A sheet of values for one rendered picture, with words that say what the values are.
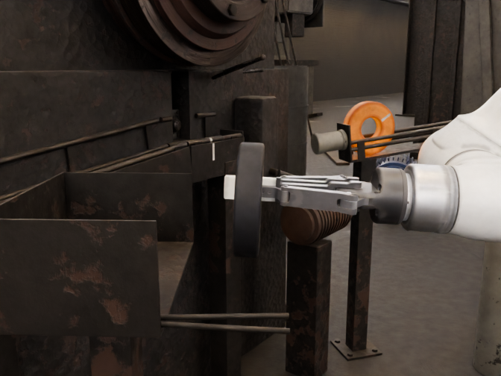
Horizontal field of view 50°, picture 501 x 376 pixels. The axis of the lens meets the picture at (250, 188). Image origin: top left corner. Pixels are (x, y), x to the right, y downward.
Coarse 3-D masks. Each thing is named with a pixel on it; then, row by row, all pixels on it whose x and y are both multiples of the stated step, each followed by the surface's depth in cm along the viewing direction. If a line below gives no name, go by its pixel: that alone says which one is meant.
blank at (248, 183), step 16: (240, 144) 70; (256, 144) 70; (240, 160) 66; (256, 160) 66; (240, 176) 65; (256, 176) 65; (240, 192) 65; (256, 192) 65; (240, 208) 65; (256, 208) 65; (240, 224) 65; (256, 224) 65; (240, 240) 66; (256, 240) 66; (240, 256) 70; (256, 256) 70
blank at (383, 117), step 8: (360, 104) 152; (368, 104) 152; (376, 104) 153; (352, 112) 152; (360, 112) 152; (368, 112) 153; (376, 112) 153; (384, 112) 154; (344, 120) 154; (352, 120) 152; (360, 120) 153; (376, 120) 156; (384, 120) 155; (392, 120) 155; (352, 128) 152; (360, 128) 153; (376, 128) 158; (384, 128) 155; (392, 128) 156; (352, 136) 153; (360, 136) 154; (376, 136) 156; (368, 144) 155; (368, 152) 156; (376, 152) 156
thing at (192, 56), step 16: (128, 0) 107; (144, 0) 105; (128, 16) 110; (144, 16) 106; (160, 16) 109; (144, 32) 112; (160, 32) 110; (256, 32) 135; (160, 48) 116; (176, 48) 114; (192, 48) 117; (240, 48) 130; (208, 64) 122
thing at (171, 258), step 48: (48, 192) 78; (96, 192) 84; (144, 192) 84; (0, 240) 59; (48, 240) 58; (96, 240) 58; (144, 240) 58; (192, 240) 85; (0, 288) 60; (48, 288) 60; (96, 288) 59; (144, 288) 59; (96, 336) 74; (144, 336) 60
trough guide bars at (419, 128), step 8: (400, 128) 162; (408, 128) 163; (416, 128) 164; (432, 128) 158; (440, 128) 159; (368, 136) 159; (384, 136) 154; (392, 136) 154; (400, 136) 155; (408, 136) 163; (416, 136) 164; (424, 136) 158; (352, 144) 151; (360, 144) 152; (376, 144) 154; (384, 144) 154; (392, 144) 155; (352, 152) 160; (360, 152) 152; (360, 160) 153
